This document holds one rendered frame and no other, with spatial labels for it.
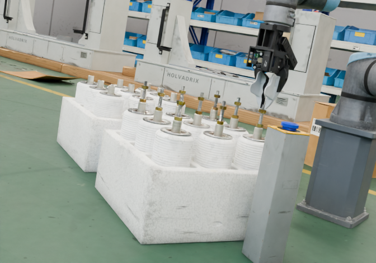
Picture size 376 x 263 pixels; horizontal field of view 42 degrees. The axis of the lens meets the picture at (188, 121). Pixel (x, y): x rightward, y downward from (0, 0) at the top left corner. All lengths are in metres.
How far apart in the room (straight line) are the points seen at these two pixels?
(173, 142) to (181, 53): 2.84
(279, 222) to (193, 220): 0.20
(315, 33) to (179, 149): 2.27
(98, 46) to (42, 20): 4.14
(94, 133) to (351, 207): 0.84
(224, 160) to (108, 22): 3.38
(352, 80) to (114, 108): 0.76
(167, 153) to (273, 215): 0.28
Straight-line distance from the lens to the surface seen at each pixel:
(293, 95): 3.25
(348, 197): 1.59
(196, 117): 1.31
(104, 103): 1.61
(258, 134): 1.28
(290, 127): 1.10
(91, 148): 1.59
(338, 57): 9.90
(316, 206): 1.63
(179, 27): 3.99
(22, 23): 5.50
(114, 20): 4.52
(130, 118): 1.34
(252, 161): 1.25
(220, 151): 1.19
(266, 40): 1.22
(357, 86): 1.58
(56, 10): 8.66
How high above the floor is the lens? 0.47
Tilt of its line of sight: 9 degrees down
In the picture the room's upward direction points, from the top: 10 degrees clockwise
